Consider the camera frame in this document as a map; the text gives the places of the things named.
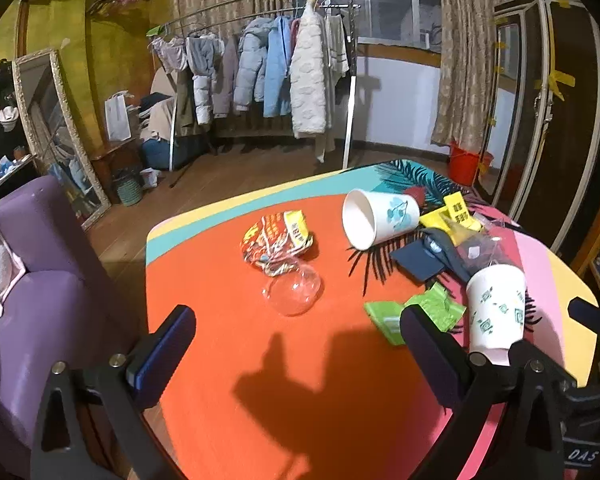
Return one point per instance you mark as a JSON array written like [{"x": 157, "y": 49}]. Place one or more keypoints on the dark red oval toy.
[{"x": 416, "y": 195}]

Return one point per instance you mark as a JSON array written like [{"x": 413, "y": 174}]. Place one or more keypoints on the pale pink top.
[{"x": 172, "y": 55}]

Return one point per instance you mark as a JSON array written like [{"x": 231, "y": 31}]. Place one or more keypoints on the taupe coat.
[{"x": 225, "y": 80}]

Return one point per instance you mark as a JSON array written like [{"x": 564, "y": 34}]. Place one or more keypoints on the green woven basket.
[{"x": 127, "y": 190}]

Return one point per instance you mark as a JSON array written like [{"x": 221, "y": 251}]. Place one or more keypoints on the orange snack wrapper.
[{"x": 272, "y": 242}]

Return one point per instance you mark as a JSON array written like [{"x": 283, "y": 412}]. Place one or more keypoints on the colourful leaf print tablecloth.
[{"x": 205, "y": 270}]

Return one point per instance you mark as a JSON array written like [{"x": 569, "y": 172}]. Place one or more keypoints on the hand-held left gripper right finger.
[{"x": 430, "y": 360}]

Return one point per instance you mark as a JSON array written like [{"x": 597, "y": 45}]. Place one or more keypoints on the grey hoodie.
[{"x": 202, "y": 52}]

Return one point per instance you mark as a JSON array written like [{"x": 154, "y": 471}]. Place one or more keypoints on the window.
[{"x": 390, "y": 5}]

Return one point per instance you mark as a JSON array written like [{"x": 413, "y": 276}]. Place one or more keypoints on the white paper bag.
[{"x": 117, "y": 120}]

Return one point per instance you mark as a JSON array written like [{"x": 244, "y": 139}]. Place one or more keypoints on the white cup blue berry print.
[{"x": 380, "y": 217}]

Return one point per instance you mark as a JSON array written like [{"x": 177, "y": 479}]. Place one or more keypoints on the green snack packet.
[
  {"x": 437, "y": 307},
  {"x": 385, "y": 317}
]

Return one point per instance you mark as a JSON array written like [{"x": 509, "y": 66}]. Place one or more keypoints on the red plastic bucket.
[{"x": 465, "y": 165}]

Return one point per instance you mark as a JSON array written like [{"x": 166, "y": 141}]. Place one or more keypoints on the ornate framed mirror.
[{"x": 55, "y": 125}]

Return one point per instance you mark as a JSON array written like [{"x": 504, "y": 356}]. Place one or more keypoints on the white puffer jacket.
[{"x": 202, "y": 97}]

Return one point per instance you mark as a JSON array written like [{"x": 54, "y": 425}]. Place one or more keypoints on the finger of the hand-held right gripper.
[{"x": 592, "y": 315}]

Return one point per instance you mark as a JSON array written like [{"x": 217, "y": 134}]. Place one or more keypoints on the white cup green print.
[{"x": 495, "y": 305}]

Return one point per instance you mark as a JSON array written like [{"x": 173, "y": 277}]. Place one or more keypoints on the pink artificial flowers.
[{"x": 117, "y": 0}]

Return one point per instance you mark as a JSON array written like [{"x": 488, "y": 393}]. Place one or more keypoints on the purple sofa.
[{"x": 45, "y": 310}]

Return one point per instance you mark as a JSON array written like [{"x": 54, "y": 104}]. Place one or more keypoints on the green hanger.
[{"x": 156, "y": 30}]

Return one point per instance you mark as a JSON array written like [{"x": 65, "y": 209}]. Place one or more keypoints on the grey-blue puffer jacket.
[{"x": 250, "y": 70}]

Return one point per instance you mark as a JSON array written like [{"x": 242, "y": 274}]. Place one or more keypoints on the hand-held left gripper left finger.
[{"x": 155, "y": 362}]

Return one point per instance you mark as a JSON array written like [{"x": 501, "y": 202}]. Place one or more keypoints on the light blue jacket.
[{"x": 277, "y": 75}]

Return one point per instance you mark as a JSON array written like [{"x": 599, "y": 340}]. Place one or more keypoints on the beige striped cardigan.
[{"x": 336, "y": 50}]

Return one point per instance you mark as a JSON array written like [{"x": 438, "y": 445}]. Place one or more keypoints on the metal clothes rack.
[{"x": 352, "y": 110}]

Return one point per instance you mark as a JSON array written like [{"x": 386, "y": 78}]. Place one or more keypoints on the white fleece jacket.
[{"x": 307, "y": 85}]

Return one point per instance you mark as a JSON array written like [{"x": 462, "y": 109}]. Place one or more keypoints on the pile of clothes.
[{"x": 160, "y": 125}]

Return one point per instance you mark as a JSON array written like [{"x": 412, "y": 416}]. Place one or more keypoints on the dark brown wardrobe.
[{"x": 565, "y": 125}]

